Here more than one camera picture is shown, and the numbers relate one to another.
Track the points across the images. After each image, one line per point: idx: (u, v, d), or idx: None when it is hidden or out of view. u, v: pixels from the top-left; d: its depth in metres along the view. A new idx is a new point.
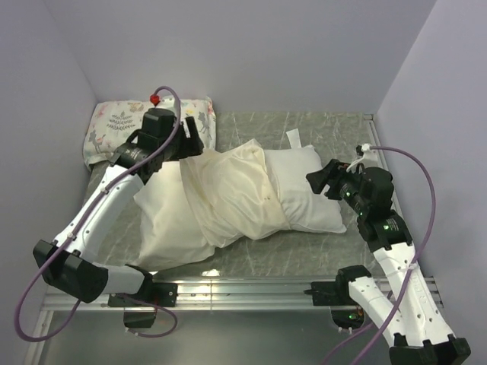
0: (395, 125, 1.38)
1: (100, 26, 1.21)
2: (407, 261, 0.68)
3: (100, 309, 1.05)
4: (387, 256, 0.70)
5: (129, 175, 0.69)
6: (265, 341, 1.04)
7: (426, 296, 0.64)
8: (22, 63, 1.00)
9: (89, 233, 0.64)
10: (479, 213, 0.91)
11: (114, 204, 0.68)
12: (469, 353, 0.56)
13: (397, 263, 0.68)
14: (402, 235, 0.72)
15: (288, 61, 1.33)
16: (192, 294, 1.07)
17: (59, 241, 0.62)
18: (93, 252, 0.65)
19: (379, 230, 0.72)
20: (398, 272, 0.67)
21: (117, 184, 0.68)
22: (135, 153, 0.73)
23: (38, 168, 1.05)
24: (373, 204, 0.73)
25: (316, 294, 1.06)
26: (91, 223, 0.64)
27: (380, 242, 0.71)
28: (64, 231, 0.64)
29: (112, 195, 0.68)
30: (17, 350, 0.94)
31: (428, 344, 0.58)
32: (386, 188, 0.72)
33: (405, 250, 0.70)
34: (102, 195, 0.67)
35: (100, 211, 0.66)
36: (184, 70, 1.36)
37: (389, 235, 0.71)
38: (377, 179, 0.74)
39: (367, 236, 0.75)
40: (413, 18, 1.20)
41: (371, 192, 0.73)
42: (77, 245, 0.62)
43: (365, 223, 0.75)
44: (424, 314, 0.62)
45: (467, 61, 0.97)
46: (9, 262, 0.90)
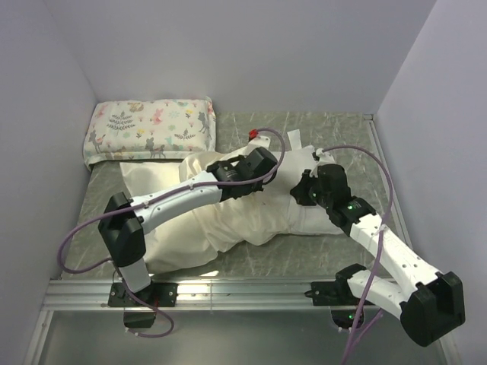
0: (395, 125, 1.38)
1: (100, 26, 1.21)
2: (377, 226, 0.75)
3: (100, 309, 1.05)
4: (360, 228, 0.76)
5: (215, 186, 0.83)
6: (265, 341, 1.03)
7: (403, 247, 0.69)
8: (21, 62, 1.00)
9: (158, 211, 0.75)
10: (479, 212, 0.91)
11: (190, 201, 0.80)
12: (460, 282, 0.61)
13: (369, 230, 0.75)
14: (367, 209, 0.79)
15: (288, 60, 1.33)
16: (192, 294, 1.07)
17: (134, 201, 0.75)
18: (150, 227, 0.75)
19: (345, 211, 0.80)
20: (373, 236, 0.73)
21: (203, 188, 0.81)
22: (230, 174, 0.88)
23: (38, 166, 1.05)
24: (333, 192, 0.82)
25: (317, 294, 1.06)
26: (165, 204, 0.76)
27: (350, 220, 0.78)
28: (141, 197, 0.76)
29: (194, 194, 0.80)
30: (17, 350, 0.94)
31: (421, 286, 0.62)
32: (337, 176, 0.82)
33: (372, 220, 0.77)
34: (188, 189, 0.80)
35: (177, 199, 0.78)
36: (185, 70, 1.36)
37: (354, 212, 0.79)
38: (330, 169, 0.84)
39: (340, 222, 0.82)
40: (413, 17, 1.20)
41: (328, 183, 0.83)
42: (144, 213, 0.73)
43: (334, 211, 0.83)
44: (408, 262, 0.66)
45: (468, 61, 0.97)
46: (9, 261, 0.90)
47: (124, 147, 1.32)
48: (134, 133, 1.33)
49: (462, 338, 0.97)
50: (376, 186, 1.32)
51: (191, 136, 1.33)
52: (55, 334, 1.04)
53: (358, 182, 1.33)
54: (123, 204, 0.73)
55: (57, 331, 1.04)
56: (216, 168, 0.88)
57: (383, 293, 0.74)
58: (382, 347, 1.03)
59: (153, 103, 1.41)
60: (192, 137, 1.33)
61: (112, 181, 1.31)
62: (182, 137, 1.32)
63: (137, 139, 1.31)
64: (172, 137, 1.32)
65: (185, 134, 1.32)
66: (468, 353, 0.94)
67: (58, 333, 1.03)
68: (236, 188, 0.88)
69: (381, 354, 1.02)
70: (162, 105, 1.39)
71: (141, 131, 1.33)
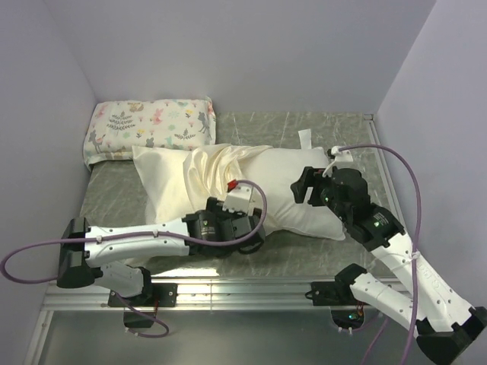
0: (395, 125, 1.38)
1: (100, 26, 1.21)
2: (409, 252, 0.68)
3: (100, 309, 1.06)
4: (389, 252, 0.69)
5: (182, 241, 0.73)
6: (265, 341, 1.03)
7: (437, 279, 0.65)
8: (21, 62, 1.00)
9: (109, 251, 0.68)
10: (479, 213, 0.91)
11: (150, 248, 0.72)
12: None
13: (400, 256, 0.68)
14: (395, 226, 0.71)
15: (288, 61, 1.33)
16: (192, 294, 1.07)
17: (90, 231, 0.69)
18: (98, 263, 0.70)
19: (370, 227, 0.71)
20: (405, 265, 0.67)
21: (168, 238, 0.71)
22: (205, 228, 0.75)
23: (38, 166, 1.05)
24: (355, 204, 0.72)
25: (316, 294, 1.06)
26: (119, 245, 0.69)
27: (378, 241, 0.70)
28: (101, 229, 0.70)
29: (155, 242, 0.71)
30: (17, 350, 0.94)
31: (458, 328, 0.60)
32: (359, 185, 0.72)
33: (401, 240, 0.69)
34: (151, 236, 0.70)
35: (133, 243, 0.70)
36: (184, 70, 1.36)
37: (381, 230, 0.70)
38: (349, 179, 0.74)
39: (362, 238, 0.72)
40: (413, 18, 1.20)
41: (347, 194, 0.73)
42: (93, 249, 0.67)
43: (356, 226, 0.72)
44: (441, 298, 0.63)
45: (466, 61, 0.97)
46: (9, 262, 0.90)
47: (124, 147, 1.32)
48: (134, 133, 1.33)
49: None
50: (376, 186, 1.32)
51: (191, 136, 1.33)
52: (55, 334, 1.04)
53: None
54: (78, 233, 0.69)
55: (56, 331, 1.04)
56: (195, 220, 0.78)
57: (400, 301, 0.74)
58: (383, 347, 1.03)
59: (153, 103, 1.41)
60: (192, 137, 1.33)
61: (112, 181, 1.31)
62: (182, 137, 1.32)
63: (137, 139, 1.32)
64: (172, 137, 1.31)
65: (185, 134, 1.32)
66: (469, 355, 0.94)
67: (58, 333, 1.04)
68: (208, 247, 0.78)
69: (381, 354, 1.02)
70: (162, 105, 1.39)
71: (141, 131, 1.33)
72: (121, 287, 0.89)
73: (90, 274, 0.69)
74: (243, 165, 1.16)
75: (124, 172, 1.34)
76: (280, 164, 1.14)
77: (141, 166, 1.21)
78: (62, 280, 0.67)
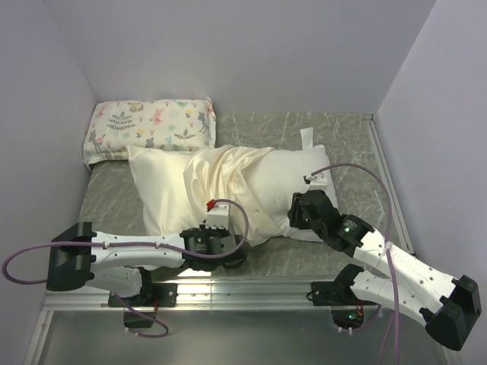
0: (395, 125, 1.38)
1: (100, 26, 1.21)
2: (382, 245, 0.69)
3: (100, 309, 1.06)
4: (364, 252, 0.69)
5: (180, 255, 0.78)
6: (265, 341, 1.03)
7: (413, 261, 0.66)
8: (22, 62, 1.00)
9: (114, 257, 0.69)
10: (479, 213, 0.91)
11: (151, 258, 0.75)
12: (475, 283, 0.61)
13: (374, 251, 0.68)
14: (364, 226, 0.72)
15: (288, 61, 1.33)
16: (192, 294, 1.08)
17: (96, 236, 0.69)
18: (97, 268, 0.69)
19: (344, 234, 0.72)
20: (381, 258, 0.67)
21: (167, 251, 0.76)
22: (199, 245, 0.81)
23: (38, 166, 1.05)
24: (325, 218, 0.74)
25: (317, 294, 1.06)
26: (124, 253, 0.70)
27: (353, 245, 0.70)
28: (106, 235, 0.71)
29: (157, 253, 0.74)
30: (17, 350, 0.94)
31: (447, 300, 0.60)
32: (323, 202, 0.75)
33: (374, 236, 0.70)
34: (153, 248, 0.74)
35: (137, 253, 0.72)
36: (184, 69, 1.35)
37: (355, 233, 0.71)
38: (312, 198, 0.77)
39: (340, 247, 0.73)
40: (413, 18, 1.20)
41: (315, 211, 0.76)
42: (99, 254, 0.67)
43: (332, 237, 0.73)
44: (424, 277, 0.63)
45: (467, 61, 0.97)
46: (9, 261, 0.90)
47: (124, 147, 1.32)
48: (134, 133, 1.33)
49: None
50: (376, 186, 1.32)
51: (191, 136, 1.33)
52: (55, 334, 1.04)
53: (358, 182, 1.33)
54: (82, 236, 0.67)
55: (56, 331, 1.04)
56: (189, 236, 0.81)
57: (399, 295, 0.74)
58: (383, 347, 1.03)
59: (153, 103, 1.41)
60: (192, 137, 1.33)
61: (112, 181, 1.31)
62: (182, 137, 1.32)
63: (137, 139, 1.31)
64: (172, 137, 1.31)
65: (185, 134, 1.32)
66: (468, 354, 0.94)
67: (59, 333, 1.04)
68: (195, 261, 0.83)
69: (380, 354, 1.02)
70: (162, 105, 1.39)
71: (141, 131, 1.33)
72: (119, 287, 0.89)
73: (84, 280, 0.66)
74: (247, 171, 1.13)
75: (124, 172, 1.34)
76: (281, 169, 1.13)
77: (135, 169, 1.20)
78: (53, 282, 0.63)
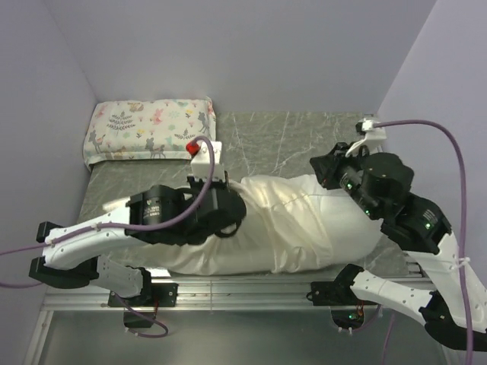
0: (395, 125, 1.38)
1: (100, 26, 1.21)
2: (455, 255, 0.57)
3: (100, 309, 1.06)
4: (436, 258, 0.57)
5: (123, 230, 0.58)
6: (265, 341, 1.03)
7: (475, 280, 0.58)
8: (22, 63, 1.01)
9: (62, 252, 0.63)
10: (479, 213, 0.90)
11: (100, 244, 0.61)
12: None
13: (447, 262, 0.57)
14: (442, 223, 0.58)
15: (288, 61, 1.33)
16: (192, 294, 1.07)
17: (50, 233, 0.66)
18: (64, 264, 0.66)
19: (420, 229, 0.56)
20: (452, 273, 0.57)
21: (110, 230, 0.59)
22: (155, 209, 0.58)
23: (38, 166, 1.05)
24: (396, 199, 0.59)
25: (316, 294, 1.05)
26: (67, 246, 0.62)
27: (426, 243, 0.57)
28: (59, 230, 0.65)
29: (99, 236, 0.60)
30: (17, 349, 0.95)
31: None
32: (405, 179, 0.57)
33: (449, 242, 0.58)
34: (93, 231, 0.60)
35: (80, 241, 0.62)
36: (183, 69, 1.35)
37: (431, 230, 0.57)
38: (388, 167, 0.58)
39: (407, 239, 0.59)
40: (413, 18, 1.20)
41: (389, 188, 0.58)
42: (48, 254, 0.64)
43: (399, 226, 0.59)
44: (481, 302, 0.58)
45: (467, 60, 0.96)
46: (9, 261, 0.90)
47: (124, 147, 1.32)
48: (134, 133, 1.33)
49: None
50: None
51: (191, 136, 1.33)
52: (55, 334, 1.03)
53: None
54: (39, 239, 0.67)
55: (56, 331, 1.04)
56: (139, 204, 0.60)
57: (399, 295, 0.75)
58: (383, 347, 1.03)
59: (153, 103, 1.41)
60: (192, 137, 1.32)
61: (113, 181, 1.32)
62: (182, 137, 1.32)
63: (137, 139, 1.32)
64: (172, 136, 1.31)
65: (185, 134, 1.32)
66: (469, 354, 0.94)
67: (59, 333, 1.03)
68: (170, 231, 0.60)
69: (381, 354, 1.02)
70: (162, 105, 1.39)
71: (141, 131, 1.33)
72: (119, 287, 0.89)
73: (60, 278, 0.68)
74: None
75: (124, 172, 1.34)
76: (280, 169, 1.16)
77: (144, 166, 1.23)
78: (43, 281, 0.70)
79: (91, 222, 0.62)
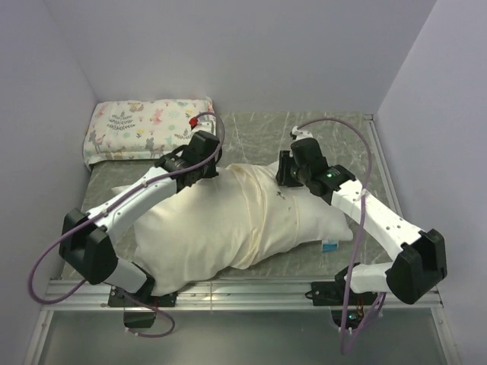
0: (395, 125, 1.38)
1: (100, 26, 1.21)
2: (358, 192, 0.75)
3: (100, 309, 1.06)
4: (342, 198, 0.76)
5: (170, 178, 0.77)
6: (265, 341, 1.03)
7: (385, 210, 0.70)
8: (21, 62, 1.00)
9: (119, 216, 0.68)
10: (479, 212, 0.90)
11: (149, 198, 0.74)
12: (442, 238, 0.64)
13: (351, 196, 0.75)
14: (346, 176, 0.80)
15: (288, 61, 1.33)
16: (192, 294, 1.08)
17: (91, 214, 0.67)
18: (116, 235, 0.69)
19: (325, 180, 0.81)
20: (355, 203, 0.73)
21: (157, 182, 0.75)
22: (179, 162, 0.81)
23: (38, 167, 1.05)
24: (309, 162, 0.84)
25: (316, 294, 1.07)
26: (124, 207, 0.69)
27: (331, 188, 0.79)
28: (98, 207, 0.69)
29: (151, 188, 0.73)
30: (17, 350, 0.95)
31: (406, 245, 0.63)
32: (310, 146, 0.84)
33: (353, 185, 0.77)
34: (142, 187, 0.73)
35: (136, 200, 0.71)
36: (184, 69, 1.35)
37: (335, 179, 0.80)
38: (302, 141, 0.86)
39: (320, 192, 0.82)
40: (414, 18, 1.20)
41: (303, 153, 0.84)
42: (107, 221, 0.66)
43: (313, 181, 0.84)
44: (391, 224, 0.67)
45: (466, 59, 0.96)
46: (10, 261, 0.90)
47: (124, 147, 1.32)
48: (134, 133, 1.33)
49: (462, 337, 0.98)
50: (376, 186, 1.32)
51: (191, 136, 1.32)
52: (55, 334, 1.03)
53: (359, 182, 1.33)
54: (81, 219, 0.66)
55: (56, 331, 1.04)
56: (163, 162, 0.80)
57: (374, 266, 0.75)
58: (383, 346, 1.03)
59: (153, 103, 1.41)
60: None
61: (113, 181, 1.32)
62: (182, 137, 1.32)
63: (137, 139, 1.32)
64: (172, 136, 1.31)
65: (185, 134, 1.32)
66: (469, 353, 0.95)
67: (59, 333, 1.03)
68: (190, 176, 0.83)
69: (381, 353, 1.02)
70: (162, 105, 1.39)
71: (141, 131, 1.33)
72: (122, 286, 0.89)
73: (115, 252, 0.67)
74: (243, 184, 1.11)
75: (124, 172, 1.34)
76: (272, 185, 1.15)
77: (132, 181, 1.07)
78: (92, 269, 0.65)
79: (134, 185, 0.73)
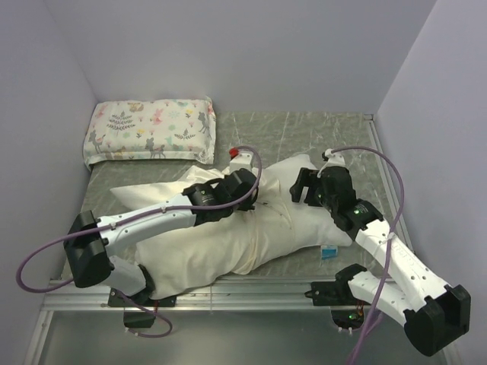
0: (395, 125, 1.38)
1: (100, 26, 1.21)
2: (385, 233, 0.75)
3: (100, 309, 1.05)
4: (367, 235, 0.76)
5: (189, 211, 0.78)
6: (265, 341, 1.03)
7: (412, 259, 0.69)
8: (22, 62, 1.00)
9: (125, 233, 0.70)
10: (480, 212, 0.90)
11: (162, 226, 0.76)
12: (469, 296, 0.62)
13: (377, 237, 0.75)
14: (374, 214, 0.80)
15: (288, 61, 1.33)
16: (192, 294, 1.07)
17: (101, 221, 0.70)
18: (114, 249, 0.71)
19: (351, 217, 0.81)
20: (380, 245, 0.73)
21: (176, 211, 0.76)
22: (206, 197, 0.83)
23: (37, 167, 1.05)
24: (339, 195, 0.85)
25: (317, 294, 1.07)
26: (132, 226, 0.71)
27: (357, 225, 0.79)
28: (111, 217, 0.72)
29: (167, 217, 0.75)
30: (17, 349, 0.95)
31: (431, 300, 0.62)
32: (342, 179, 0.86)
33: (379, 225, 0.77)
34: (160, 212, 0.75)
35: (148, 223, 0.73)
36: (184, 69, 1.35)
37: (361, 217, 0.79)
38: (335, 174, 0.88)
39: (345, 226, 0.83)
40: (414, 17, 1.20)
41: (333, 185, 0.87)
42: (110, 235, 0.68)
43: (339, 215, 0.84)
44: (416, 274, 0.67)
45: (466, 58, 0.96)
46: (10, 261, 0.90)
47: (124, 147, 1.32)
48: (134, 133, 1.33)
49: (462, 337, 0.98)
50: (376, 186, 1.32)
51: (191, 136, 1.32)
52: (55, 334, 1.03)
53: (359, 182, 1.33)
54: (90, 223, 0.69)
55: (56, 331, 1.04)
56: (192, 192, 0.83)
57: (386, 298, 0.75)
58: (383, 346, 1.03)
59: (153, 103, 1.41)
60: (192, 137, 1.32)
61: (112, 181, 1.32)
62: (182, 137, 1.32)
63: (137, 139, 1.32)
64: (172, 137, 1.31)
65: (185, 134, 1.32)
66: (468, 354, 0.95)
67: (59, 333, 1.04)
68: (213, 213, 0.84)
69: (381, 354, 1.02)
70: (162, 105, 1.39)
71: (141, 131, 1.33)
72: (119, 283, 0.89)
73: (105, 266, 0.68)
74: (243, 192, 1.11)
75: (124, 172, 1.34)
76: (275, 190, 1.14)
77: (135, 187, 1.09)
78: (82, 275, 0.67)
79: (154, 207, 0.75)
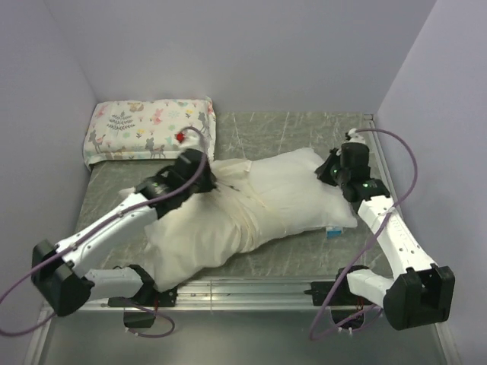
0: (395, 125, 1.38)
1: (100, 26, 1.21)
2: (386, 208, 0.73)
3: (100, 309, 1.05)
4: (368, 207, 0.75)
5: (147, 206, 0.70)
6: (265, 341, 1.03)
7: (406, 233, 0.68)
8: (22, 62, 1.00)
9: (89, 250, 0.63)
10: (479, 213, 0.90)
11: (120, 230, 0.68)
12: (453, 277, 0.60)
13: (377, 209, 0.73)
14: (383, 190, 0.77)
15: (288, 61, 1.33)
16: (192, 294, 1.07)
17: (61, 246, 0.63)
18: (85, 269, 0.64)
19: (359, 188, 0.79)
20: (378, 217, 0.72)
21: (132, 211, 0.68)
22: (161, 188, 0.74)
23: (38, 167, 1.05)
24: (351, 169, 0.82)
25: (317, 293, 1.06)
26: (93, 241, 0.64)
27: (361, 196, 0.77)
28: (69, 239, 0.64)
29: (125, 218, 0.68)
30: (17, 350, 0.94)
31: (412, 271, 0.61)
32: (360, 153, 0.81)
33: (383, 200, 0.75)
34: (116, 217, 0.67)
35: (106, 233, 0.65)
36: (183, 69, 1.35)
37: (367, 191, 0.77)
38: (353, 147, 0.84)
39: (350, 197, 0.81)
40: (414, 18, 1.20)
41: (348, 159, 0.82)
42: (74, 256, 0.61)
43: (348, 186, 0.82)
44: (405, 247, 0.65)
45: (466, 59, 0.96)
46: (9, 262, 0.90)
47: (124, 147, 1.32)
48: (134, 133, 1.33)
49: (462, 337, 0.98)
50: None
51: None
52: (55, 334, 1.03)
53: None
54: (49, 252, 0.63)
55: (56, 331, 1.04)
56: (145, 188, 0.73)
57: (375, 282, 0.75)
58: (383, 346, 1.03)
59: (153, 103, 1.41)
60: None
61: (112, 181, 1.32)
62: None
63: (137, 139, 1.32)
64: (172, 137, 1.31)
65: None
66: (468, 354, 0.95)
67: (59, 333, 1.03)
68: (174, 201, 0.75)
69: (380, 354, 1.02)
70: (162, 105, 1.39)
71: (141, 131, 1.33)
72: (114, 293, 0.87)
73: (81, 287, 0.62)
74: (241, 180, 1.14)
75: (124, 172, 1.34)
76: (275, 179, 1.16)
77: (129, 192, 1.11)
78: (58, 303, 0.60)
79: (108, 215, 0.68)
